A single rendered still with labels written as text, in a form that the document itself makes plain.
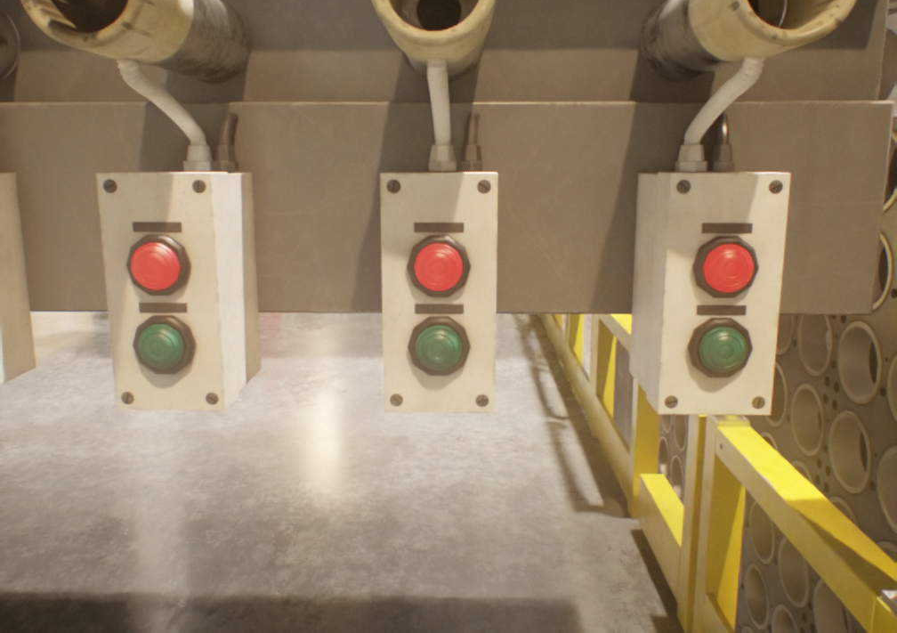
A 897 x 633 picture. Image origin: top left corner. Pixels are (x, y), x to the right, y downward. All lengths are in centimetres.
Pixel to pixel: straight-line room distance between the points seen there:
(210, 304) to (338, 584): 106
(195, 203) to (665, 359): 30
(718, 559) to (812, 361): 172
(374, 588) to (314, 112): 107
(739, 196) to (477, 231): 16
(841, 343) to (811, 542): 177
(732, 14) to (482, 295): 20
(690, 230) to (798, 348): 246
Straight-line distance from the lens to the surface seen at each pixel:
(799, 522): 93
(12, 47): 65
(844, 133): 60
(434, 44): 38
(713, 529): 123
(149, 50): 45
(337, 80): 57
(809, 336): 292
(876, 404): 249
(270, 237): 56
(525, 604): 142
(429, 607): 141
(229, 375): 50
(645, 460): 169
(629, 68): 58
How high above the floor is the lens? 77
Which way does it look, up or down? 10 degrees down
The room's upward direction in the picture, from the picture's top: straight up
